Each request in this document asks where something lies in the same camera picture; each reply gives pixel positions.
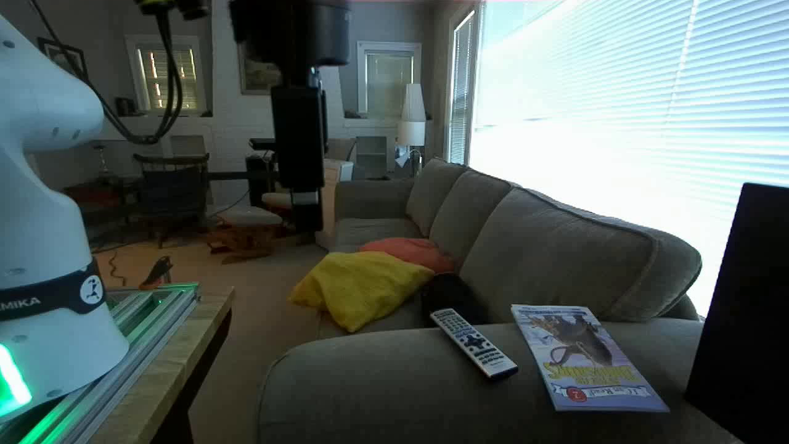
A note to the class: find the black chair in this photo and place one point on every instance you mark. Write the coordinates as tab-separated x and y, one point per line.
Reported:
175	186

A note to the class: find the yellow cloth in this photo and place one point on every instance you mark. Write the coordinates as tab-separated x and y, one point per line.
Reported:
358	287

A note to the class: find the black camera on tripod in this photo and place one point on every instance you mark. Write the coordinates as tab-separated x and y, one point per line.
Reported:
261	167

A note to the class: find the black remote controller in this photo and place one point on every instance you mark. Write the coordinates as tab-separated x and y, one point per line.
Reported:
465	347

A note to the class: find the black monitor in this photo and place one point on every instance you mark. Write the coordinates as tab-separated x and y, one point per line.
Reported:
743	312

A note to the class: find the beige armchair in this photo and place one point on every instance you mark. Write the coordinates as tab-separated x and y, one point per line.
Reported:
251	215

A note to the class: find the silver remote controller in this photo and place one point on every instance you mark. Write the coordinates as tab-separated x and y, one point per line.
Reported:
481	339

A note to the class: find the dark framed picture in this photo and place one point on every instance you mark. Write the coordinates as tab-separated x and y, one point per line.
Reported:
69	54

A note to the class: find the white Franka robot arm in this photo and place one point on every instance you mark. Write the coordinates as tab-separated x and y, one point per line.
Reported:
51	248

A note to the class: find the wooden table with black legs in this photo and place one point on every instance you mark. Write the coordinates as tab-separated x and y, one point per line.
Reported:
187	360

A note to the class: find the grey-brown fabric couch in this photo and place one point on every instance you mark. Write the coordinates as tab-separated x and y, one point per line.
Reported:
395	384

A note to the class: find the colourful magazine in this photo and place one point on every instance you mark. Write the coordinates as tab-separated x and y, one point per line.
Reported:
583	359

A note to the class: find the white window blinds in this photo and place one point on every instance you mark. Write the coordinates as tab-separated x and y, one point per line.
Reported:
626	107

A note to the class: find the white framed window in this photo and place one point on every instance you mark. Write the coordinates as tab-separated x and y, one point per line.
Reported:
388	76

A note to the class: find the white table lamp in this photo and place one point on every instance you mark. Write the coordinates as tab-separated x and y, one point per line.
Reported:
412	112

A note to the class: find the small bright window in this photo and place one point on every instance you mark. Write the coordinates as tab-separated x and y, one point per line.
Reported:
168	74

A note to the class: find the framed wall painting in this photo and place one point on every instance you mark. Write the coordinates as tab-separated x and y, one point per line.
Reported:
261	74

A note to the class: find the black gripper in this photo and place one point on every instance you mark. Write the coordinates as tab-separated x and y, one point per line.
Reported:
299	135

